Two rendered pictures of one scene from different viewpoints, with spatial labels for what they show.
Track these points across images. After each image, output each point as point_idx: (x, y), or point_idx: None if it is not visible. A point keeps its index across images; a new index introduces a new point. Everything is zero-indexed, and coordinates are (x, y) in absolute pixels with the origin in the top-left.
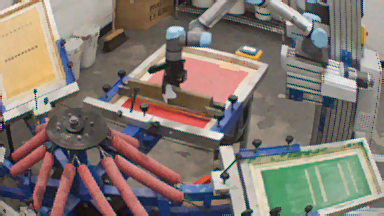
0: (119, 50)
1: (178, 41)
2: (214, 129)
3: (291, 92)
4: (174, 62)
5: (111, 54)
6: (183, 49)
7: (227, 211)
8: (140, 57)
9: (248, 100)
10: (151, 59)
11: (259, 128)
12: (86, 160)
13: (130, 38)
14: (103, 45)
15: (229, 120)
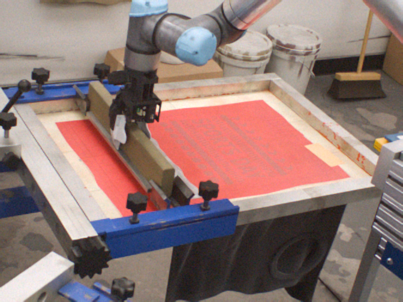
0: (354, 107)
1: (141, 28)
2: (119, 223)
3: (390, 250)
4: (131, 73)
5: (336, 106)
6: (282, 96)
7: None
8: (376, 133)
9: (328, 229)
10: (203, 84)
11: None
12: None
13: (388, 99)
14: (331, 84)
15: (167, 223)
